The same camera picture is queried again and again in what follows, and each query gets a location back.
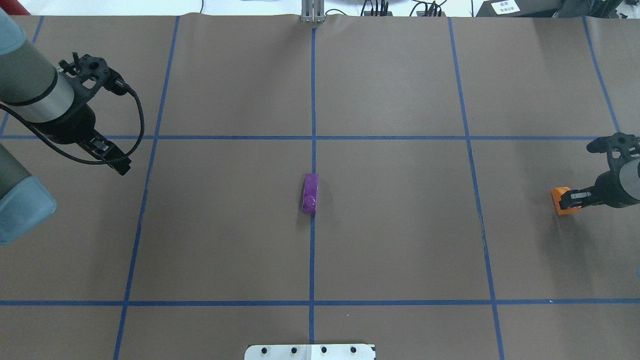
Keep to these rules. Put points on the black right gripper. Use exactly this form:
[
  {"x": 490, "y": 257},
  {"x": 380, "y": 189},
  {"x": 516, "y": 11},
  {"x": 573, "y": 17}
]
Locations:
[{"x": 611, "y": 187}]

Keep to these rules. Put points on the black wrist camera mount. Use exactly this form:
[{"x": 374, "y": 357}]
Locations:
[
  {"x": 620, "y": 149},
  {"x": 88, "y": 74}
]

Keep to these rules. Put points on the black box with label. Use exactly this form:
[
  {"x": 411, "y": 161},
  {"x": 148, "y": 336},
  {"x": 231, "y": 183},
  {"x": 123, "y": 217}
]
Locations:
[{"x": 518, "y": 8}]

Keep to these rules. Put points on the orange trapezoid block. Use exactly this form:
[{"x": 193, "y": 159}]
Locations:
[{"x": 556, "y": 195}]

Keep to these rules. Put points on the purple trapezoid block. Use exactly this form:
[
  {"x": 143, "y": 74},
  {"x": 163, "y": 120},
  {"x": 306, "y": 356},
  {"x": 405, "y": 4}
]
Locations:
[{"x": 310, "y": 193}]

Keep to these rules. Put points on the aluminium frame post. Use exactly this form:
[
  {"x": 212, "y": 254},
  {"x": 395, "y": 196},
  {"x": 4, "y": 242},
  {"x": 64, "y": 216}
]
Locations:
[{"x": 313, "y": 11}]

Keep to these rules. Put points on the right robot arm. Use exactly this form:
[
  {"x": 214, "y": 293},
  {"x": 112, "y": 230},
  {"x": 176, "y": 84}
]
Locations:
[{"x": 629, "y": 179}]

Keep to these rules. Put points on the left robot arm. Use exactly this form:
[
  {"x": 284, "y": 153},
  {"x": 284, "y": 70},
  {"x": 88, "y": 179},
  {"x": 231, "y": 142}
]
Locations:
[{"x": 52, "y": 102}]

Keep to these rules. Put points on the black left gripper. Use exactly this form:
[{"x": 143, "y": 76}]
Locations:
[{"x": 71, "y": 126}]

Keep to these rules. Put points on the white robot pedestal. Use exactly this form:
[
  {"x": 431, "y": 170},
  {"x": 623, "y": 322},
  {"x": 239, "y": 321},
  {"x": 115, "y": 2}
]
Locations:
[{"x": 338, "y": 351}]

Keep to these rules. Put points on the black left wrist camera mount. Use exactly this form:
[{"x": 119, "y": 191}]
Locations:
[{"x": 88, "y": 74}]

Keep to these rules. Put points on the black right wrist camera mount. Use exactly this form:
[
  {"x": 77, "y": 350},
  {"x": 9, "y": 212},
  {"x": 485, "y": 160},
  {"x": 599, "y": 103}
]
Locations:
[{"x": 620, "y": 149}]

